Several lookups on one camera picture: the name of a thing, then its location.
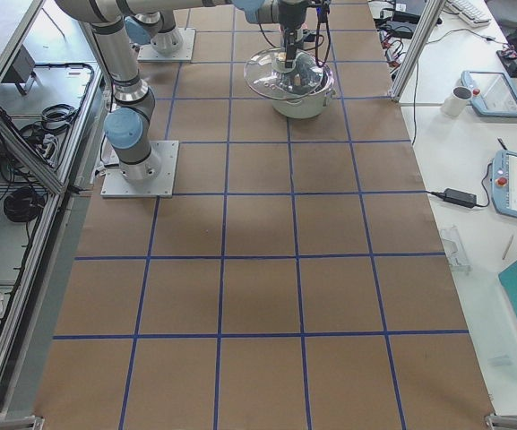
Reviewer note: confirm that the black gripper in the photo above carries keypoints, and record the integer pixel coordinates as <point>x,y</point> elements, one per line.
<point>290,37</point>

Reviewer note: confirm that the glass pot lid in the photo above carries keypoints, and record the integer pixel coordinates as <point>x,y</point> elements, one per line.
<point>266,75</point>

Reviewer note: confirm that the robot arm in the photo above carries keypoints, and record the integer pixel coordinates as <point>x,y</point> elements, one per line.
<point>127,127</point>
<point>285,11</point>

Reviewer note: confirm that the mint green cooking pot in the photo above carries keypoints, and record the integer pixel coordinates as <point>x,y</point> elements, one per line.
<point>311,105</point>

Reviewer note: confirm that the white mug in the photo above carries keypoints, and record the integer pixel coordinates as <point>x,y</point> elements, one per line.
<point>456,101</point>

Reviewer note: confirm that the blue teach pendant far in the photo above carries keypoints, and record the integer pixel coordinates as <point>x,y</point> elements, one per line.
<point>494,94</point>

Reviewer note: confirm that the black power adapter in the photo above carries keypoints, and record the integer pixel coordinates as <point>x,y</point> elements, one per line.
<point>453,196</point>

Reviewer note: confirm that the clear plastic holder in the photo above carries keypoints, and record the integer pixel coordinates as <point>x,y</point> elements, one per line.
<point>454,249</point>

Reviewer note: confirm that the aluminium frame post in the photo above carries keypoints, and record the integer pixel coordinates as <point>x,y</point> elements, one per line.
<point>421,35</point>

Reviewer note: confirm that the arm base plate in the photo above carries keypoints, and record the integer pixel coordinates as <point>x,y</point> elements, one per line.
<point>153,177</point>
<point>176,45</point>

